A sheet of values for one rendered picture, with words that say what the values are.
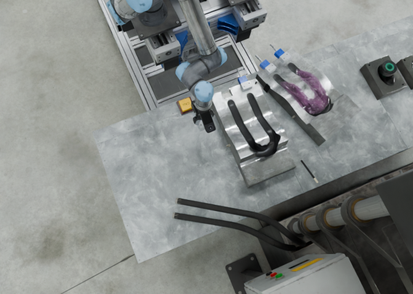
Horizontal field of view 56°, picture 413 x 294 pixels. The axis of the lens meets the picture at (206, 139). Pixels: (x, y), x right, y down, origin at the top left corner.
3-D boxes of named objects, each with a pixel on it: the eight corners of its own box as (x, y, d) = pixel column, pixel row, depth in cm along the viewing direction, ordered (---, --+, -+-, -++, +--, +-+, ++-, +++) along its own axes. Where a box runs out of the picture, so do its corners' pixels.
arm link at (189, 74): (194, 62, 167) (210, 80, 165) (173, 76, 164) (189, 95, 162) (194, 53, 159) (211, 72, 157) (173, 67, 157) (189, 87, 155)
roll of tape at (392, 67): (376, 66, 209) (379, 63, 205) (388, 61, 210) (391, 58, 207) (385, 79, 207) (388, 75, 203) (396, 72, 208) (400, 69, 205)
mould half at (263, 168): (209, 101, 206) (210, 91, 193) (252, 85, 210) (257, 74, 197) (247, 187, 193) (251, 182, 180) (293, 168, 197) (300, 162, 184)
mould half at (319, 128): (255, 78, 211) (259, 69, 200) (289, 51, 217) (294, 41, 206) (318, 146, 201) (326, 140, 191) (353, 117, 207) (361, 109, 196)
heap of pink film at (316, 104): (276, 85, 204) (279, 79, 196) (300, 66, 208) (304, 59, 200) (310, 121, 199) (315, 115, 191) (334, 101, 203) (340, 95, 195)
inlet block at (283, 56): (265, 49, 213) (268, 43, 208) (272, 44, 214) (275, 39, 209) (281, 66, 211) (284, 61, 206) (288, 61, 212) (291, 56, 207)
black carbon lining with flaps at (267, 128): (225, 103, 198) (227, 95, 189) (253, 92, 201) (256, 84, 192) (252, 163, 190) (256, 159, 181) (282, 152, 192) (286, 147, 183)
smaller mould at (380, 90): (359, 69, 216) (364, 63, 209) (382, 61, 218) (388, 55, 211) (377, 100, 211) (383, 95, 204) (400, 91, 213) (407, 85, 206)
